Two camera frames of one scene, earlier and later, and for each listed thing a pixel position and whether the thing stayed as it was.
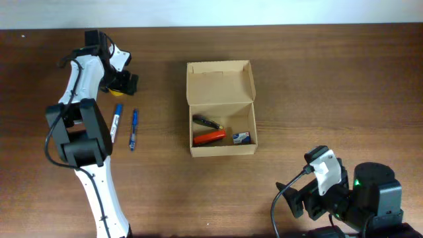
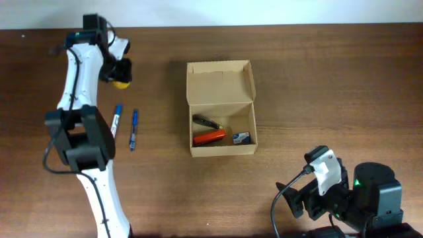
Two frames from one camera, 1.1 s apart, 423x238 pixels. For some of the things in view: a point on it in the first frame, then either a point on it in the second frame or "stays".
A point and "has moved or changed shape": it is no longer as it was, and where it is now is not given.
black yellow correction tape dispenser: x=206 y=121 stays
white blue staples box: x=241 y=138 stays
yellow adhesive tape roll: x=115 y=93 has moved or changed shape
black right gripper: x=305 y=200 stays
